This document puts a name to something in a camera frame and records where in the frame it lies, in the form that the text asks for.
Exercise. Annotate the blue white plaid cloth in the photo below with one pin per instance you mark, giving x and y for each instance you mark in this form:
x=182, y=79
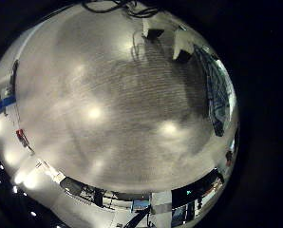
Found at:
x=219, y=95

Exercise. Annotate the dark panel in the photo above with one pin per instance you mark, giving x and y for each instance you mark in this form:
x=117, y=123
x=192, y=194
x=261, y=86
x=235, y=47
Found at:
x=195, y=188

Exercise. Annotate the blue box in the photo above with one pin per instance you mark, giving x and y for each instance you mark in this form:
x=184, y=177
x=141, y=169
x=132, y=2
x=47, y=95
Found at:
x=140, y=204

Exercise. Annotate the blue clamp bracket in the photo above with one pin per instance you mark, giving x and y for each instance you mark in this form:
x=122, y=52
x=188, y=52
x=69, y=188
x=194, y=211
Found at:
x=5, y=102

